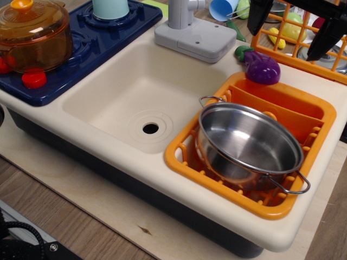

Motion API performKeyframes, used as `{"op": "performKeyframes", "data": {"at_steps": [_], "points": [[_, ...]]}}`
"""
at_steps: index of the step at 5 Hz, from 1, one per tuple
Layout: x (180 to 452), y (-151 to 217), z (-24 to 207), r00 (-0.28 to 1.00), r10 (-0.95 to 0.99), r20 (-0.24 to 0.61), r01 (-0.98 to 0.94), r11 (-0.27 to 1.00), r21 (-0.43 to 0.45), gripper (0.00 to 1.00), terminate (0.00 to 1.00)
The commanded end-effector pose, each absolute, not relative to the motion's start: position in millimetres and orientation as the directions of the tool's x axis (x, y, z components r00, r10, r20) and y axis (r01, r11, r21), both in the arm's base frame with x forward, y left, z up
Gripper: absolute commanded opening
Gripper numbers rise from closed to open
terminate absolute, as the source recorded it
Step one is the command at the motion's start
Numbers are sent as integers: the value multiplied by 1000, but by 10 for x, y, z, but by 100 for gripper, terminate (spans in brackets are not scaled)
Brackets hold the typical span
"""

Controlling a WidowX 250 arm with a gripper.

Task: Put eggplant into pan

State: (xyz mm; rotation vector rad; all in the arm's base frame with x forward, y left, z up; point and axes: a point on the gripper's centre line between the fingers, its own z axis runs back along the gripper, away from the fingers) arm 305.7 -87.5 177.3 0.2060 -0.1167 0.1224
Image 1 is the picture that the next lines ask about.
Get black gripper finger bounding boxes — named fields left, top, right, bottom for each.
left=307, top=10, right=346, bottom=61
left=247, top=0, right=273, bottom=36

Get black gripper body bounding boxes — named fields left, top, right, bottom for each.
left=284, top=0, right=346, bottom=19

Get purple toy eggplant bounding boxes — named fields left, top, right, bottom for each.
left=235, top=45, right=281, bottom=85

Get stainless steel pan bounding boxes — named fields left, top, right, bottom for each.
left=195, top=97, right=311, bottom=194

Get red toy fruit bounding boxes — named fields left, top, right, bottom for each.
left=312, top=17, right=325, bottom=30

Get green toy vegetable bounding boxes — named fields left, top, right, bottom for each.
left=236, top=0, right=250, bottom=20

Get green toy chili pepper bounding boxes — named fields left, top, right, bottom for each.
left=226, top=20, right=247, bottom=42

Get steel pot lid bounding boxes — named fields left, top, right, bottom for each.
left=297, top=45, right=346, bottom=74

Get yellow green toy pear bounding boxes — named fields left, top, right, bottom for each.
left=282, top=12, right=303, bottom=41

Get blue plastic cup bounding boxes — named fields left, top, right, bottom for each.
left=209, top=0, right=239, bottom=22

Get yellow toy corn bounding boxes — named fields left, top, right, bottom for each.
left=268, top=28, right=286, bottom=49

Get grey toy faucet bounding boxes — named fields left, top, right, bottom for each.
left=155, top=0, right=237, bottom=63

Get light teal cup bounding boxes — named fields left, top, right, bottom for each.
left=92, top=0, right=130, bottom=20

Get navy blue toy stove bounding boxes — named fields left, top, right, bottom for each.
left=1, top=1, right=163, bottom=107

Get cream toy sink unit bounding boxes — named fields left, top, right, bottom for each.
left=1, top=28, right=346, bottom=253

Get amber transparent pot with lid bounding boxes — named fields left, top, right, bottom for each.
left=1, top=1, right=73, bottom=73

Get light plywood base board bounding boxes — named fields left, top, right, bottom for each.
left=1, top=115, right=346, bottom=259

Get red stove knob at edge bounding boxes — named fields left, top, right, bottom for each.
left=0, top=57, right=12, bottom=74

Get orange wire dish rack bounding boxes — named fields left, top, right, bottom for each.
left=250, top=1, right=346, bottom=84

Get black bracket with screw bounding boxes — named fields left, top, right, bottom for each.
left=44, top=241, right=82, bottom=260

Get black braided cable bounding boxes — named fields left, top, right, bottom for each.
left=0, top=208, right=46, bottom=260

